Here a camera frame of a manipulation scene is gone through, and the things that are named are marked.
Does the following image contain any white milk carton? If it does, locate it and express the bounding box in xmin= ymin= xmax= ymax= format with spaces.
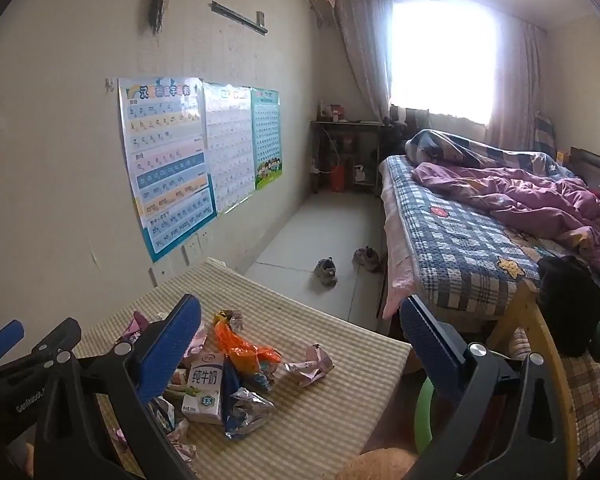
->
xmin=181 ymin=352 xmax=225 ymax=425

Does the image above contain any orange snack bag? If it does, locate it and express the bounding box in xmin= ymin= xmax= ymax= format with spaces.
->
xmin=212 ymin=310 xmax=282 ymax=376

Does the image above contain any blue silver foil bag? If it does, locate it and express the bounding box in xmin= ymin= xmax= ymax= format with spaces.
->
xmin=221 ymin=359 xmax=275 ymax=441

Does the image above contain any pink wrapper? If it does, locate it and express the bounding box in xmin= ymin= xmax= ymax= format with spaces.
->
xmin=284 ymin=344 xmax=335 ymax=388

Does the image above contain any red bin green rim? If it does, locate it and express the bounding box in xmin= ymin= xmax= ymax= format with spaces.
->
xmin=414 ymin=378 xmax=434 ymax=454

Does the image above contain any blue plaid bed quilt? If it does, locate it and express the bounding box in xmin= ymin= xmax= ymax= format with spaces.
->
xmin=380 ymin=155 xmax=568 ymax=328

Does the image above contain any wooden bed footboard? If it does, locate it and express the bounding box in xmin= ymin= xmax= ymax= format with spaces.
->
xmin=488 ymin=280 xmax=579 ymax=479

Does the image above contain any right dark shoe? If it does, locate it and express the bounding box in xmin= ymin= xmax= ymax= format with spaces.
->
xmin=352 ymin=246 xmax=381 ymax=273

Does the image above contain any dark shoe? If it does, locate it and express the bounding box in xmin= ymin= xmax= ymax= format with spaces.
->
xmin=352 ymin=246 xmax=381 ymax=273
xmin=313 ymin=257 xmax=338 ymax=287

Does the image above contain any striped beige tablecloth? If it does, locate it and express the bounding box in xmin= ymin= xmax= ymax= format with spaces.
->
xmin=76 ymin=259 xmax=411 ymax=479

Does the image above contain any left dark shoe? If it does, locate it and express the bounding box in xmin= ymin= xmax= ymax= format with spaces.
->
xmin=313 ymin=257 xmax=338 ymax=287

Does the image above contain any black clothing pile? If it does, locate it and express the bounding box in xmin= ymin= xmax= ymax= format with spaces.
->
xmin=536 ymin=256 xmax=600 ymax=358

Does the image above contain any brown plaid bed cover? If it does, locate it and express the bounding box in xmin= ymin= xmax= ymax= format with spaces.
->
xmin=560 ymin=322 xmax=600 ymax=474

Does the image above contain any purple crumpled duvet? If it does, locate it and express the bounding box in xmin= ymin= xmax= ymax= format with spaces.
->
xmin=412 ymin=162 xmax=600 ymax=271

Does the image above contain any red container under shelf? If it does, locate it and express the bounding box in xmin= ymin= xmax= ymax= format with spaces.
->
xmin=328 ymin=162 xmax=347 ymax=193

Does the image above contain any dark shelf table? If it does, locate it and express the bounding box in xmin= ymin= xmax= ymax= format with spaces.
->
xmin=310 ymin=120 xmax=386 ymax=196

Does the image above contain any pink sheer curtain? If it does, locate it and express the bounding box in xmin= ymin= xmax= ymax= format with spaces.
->
xmin=335 ymin=0 xmax=394 ymax=119

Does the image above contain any white chart wall poster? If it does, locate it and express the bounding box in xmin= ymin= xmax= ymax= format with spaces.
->
xmin=204 ymin=82 xmax=256 ymax=214

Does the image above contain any green number wall poster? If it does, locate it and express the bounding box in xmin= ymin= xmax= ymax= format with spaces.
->
xmin=251 ymin=88 xmax=283 ymax=190

